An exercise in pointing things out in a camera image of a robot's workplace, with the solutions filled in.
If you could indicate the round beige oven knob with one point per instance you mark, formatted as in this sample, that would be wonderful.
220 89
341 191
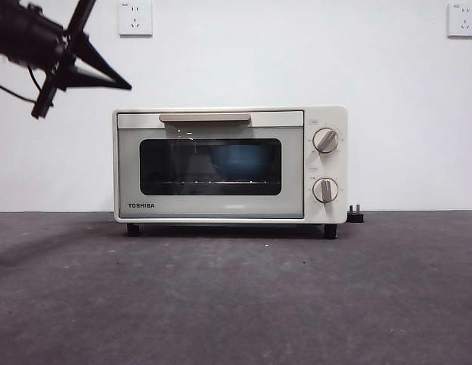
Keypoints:
325 190
325 141

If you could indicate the blue ribbed bowl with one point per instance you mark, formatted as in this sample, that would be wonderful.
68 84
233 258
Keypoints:
239 163

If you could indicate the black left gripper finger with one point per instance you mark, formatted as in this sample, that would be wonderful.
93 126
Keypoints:
93 57
91 81

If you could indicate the white wall socket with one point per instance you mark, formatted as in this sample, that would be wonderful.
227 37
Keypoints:
135 21
463 22

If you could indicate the black power plug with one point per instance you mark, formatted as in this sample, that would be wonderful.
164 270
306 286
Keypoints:
355 216

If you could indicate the cream toaster oven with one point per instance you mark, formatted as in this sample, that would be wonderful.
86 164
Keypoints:
327 114

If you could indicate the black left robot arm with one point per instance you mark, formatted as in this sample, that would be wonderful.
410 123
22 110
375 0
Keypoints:
23 38

